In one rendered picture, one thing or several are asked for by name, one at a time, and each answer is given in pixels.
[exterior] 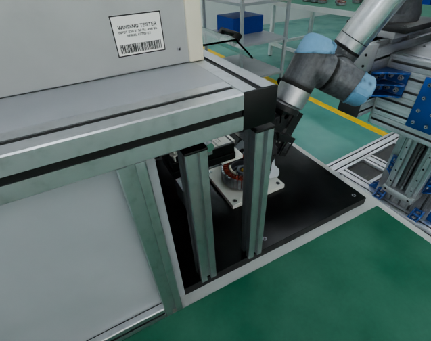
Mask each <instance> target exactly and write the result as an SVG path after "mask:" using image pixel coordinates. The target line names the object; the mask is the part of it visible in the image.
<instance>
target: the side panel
mask: <svg viewBox="0 0 431 341"><path fill-rule="evenodd" d="M175 308H176V309H177V311H179V310H181V309H182V308H183V306H182V303H181V298H180V295H179V290H178V287H177V282H176V279H175V274H174V271H173V266H172V262H171V258H170V255H169V252H168V247H167V244H166V239H165V236H164V231H163V228H162V223H161V220H160V215H159V212H158V207H157V204H156V199H155V196H154V191H153V188H152V183H151V180H150V175H149V172H148V167H147V164H146V161H143V162H139V163H136V164H132V165H130V166H126V167H123V168H120V169H116V170H113V171H110V172H107V173H104V174H101V175H97V176H94V177H91V178H88V179H84V180H82V181H77V182H75V183H71V184H68V185H65V186H62V187H58V188H55V189H52V190H49V191H45V192H43V193H40V194H36V195H33V196H29V197H27V198H23V199H21V200H16V201H14V202H10V203H7V204H4V205H1V206H0V341H122V340H124V339H126V338H128V337H129V336H132V335H133V334H136V333H137V332H139V331H141V330H143V329H145V328H147V327H149V326H151V325H152V324H154V323H156V322H158V321H160V320H162V319H164V318H165V317H168V316H169V315H172V314H173V312H172V310H173V309H175Z"/></svg>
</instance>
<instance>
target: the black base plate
mask: <svg viewBox="0 0 431 341"><path fill-rule="evenodd" d="M279 153H280V152H279ZM275 166H276V167H277V168H278V169H279V175H278V177H277V178H278V179H279V180H280V181H281V182H282V183H284V184H285V185H284V188H282V189H279V190H277V191H274V192H273V193H270V194H268V195H267V205H266V212H265V224H264V231H263V243H262V250H261V253H260V254H258V255H256V253H254V257H252V258H251V259H248V257H247V256H246V251H245V252H243V250H242V249H241V244H242V206H239V207H237V208H234V209H232V207H231V206H230V205H229V204H228V202H227V201H226V200H225V198H224V197H223V196H222V195H221V194H220V192H219V191H218V190H217V188H216V187H215V186H214V185H213V184H212V182H211V181H210V197H211V206H212V224H213V233H214V251H215V260H216V270H217V276H215V277H213V278H211V276H210V275H209V276H207V278H208V280H207V281H205V282H204V283H202V281H201V279H200V275H199V274H197V272H196V267H195V262H194V254H193V250H192V244H191V237H190V232H189V224H188V220H187V211H186V208H185V206H184V205H183V203H182V201H181V199H180V198H179V196H178V195H177V187H176V183H175V179H173V177H172V175H171V174H170V173H169V171H168V169H167V167H166V166H165V165H164V163H163V160H162V159H161V160H156V167H157V171H158V176H159V180H160V185H161V188H162V194H163V197H164V203H165V206H166V212H167V215H168V221H169V224H170V228H171V233H172V237H173V242H174V245H175V251H176V255H177V260H178V263H179V269H180V272H181V278H182V281H183V287H184V290H185V295H186V294H188V293H190V292H193V291H194V290H197V289H198V288H201V287H202V286H205V285H206V284H208V283H210V282H212V281H214V280H216V279H218V278H220V277H222V276H224V275H226V274H228V273H230V272H232V271H234V270H235V269H237V268H239V267H241V266H243V265H245V264H247V263H249V262H251V261H253V260H255V259H257V258H259V257H261V256H262V255H264V254H266V253H268V252H270V251H272V250H274V249H276V248H278V247H280V246H282V245H284V244H287V243H288V242H290V241H292V240H294V239H296V238H297V237H300V236H302V235H304V234H306V233H308V232H310V231H312V230H314V229H316V228H317V227H319V226H321V225H323V224H325V223H327V222H329V221H331V220H333V219H335V218H337V217H339V216H341V215H343V214H344V213H346V212H348V211H350V210H352V209H354V208H356V207H358V206H360V205H362V204H364V202H365V199H366V197H365V196H364V195H362V194H360V193H359V192H358V191H357V190H355V189H353V188H352V187H351V186H349V185H348V184H346V183H345V182H343V181H342V180H341V179H339V178H337V176H335V175H333V174H332V173H331V172H329V171H328V170H326V169H325V168H323V167H322V166H321V165H319V164H318V163H316V162H315V161H314V160H312V159H311V158H309V157H308V156H306V155H305V154H303V153H302V152H301V151H299V150H298V149H296V148H295V147H294V146H291V148H290V149H289V151H288V153H287V154H286V157H285V156H280V155H279V154H278V155H276V157H275Z"/></svg>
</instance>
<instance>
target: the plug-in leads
mask: <svg viewBox="0 0 431 341"><path fill-rule="evenodd" d="M169 155H170V157H172V158H169V159H168V160H169V164H170V166H171V168H172V169H173V170H174V171H175V170H177V169H179V161H178V158H177V152H176V151H175V152H171V153H170V154H169Z"/></svg>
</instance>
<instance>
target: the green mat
mask: <svg viewBox="0 0 431 341"><path fill-rule="evenodd" d="M122 341H431V243H430V242H428V241H427V240H425V239H424V238H423V237H421V236H420V235H418V234H417V233H416V232H414V231H412V230H411V229H410V228H408V227H407V226H405V225H404V224H402V223H401V222H400V221H398V220H397V219H395V218H394V217H392V216H391V215H390V214H388V213H387V212H385V211H384V210H382V209H381V208H380V207H379V206H375V207H374V208H372V209H370V210H368V211H366V212H364V213H363V214H360V215H359V216H357V217H355V218H353V219H351V220H349V221H347V222H345V223H343V224H341V225H340V226H338V227H336V228H334V229H332V230H330V231H328V232H327V233H324V234H323V235H320V236H319V237H316V238H315V239H313V240H311V241H309V242H307V243H305V244H304V245H302V246H300V247H298V248H296V249H294V250H293V251H291V252H289V253H287V254H285V255H283V256H281V257H279V258H277V259H275V260H273V261H271V262H270V263H268V264H266V265H264V266H262V267H260V268H258V269H257V270H255V271H253V272H251V273H249V274H247V275H245V276H243V277H241V278H239V279H237V280H235V281H234V282H232V283H230V284H228V285H226V286H224V287H222V288H221V289H219V290H217V291H215V292H213V293H211V294H209V295H207V296H205V297H203V298H201V299H199V300H198V301H196V302H194V303H192V304H190V305H188V306H186V307H185V308H183V309H181V310H179V311H177V312H175V313H173V314H172V315H169V316H168V317H165V318H164V319H162V320H160V321H158V322H156V323H154V324H152V325H151V326H149V327H147V328H145V329H143V330H141V331H140V332H137V333H136V334H133V335H132V336H129V337H128V338H126V339H124V340H122Z"/></svg>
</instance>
